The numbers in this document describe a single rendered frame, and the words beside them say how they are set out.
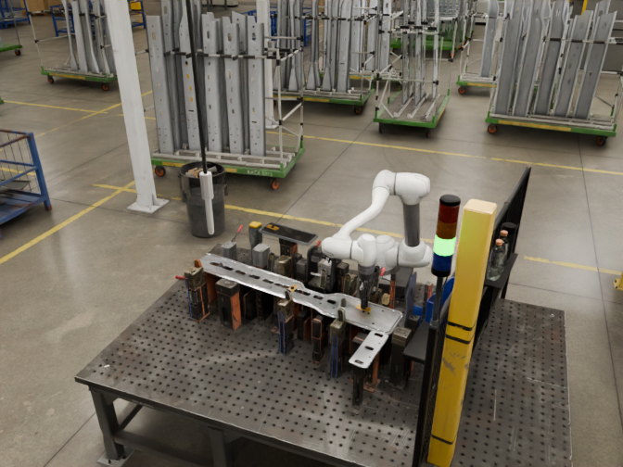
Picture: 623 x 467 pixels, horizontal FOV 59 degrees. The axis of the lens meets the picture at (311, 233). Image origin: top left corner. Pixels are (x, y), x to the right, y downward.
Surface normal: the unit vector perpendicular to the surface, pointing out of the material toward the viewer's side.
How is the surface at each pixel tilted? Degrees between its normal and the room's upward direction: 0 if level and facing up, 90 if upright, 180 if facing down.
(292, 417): 0
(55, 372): 0
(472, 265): 90
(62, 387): 0
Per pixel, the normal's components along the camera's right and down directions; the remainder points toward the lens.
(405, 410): 0.00, -0.88
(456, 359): -0.50, 0.41
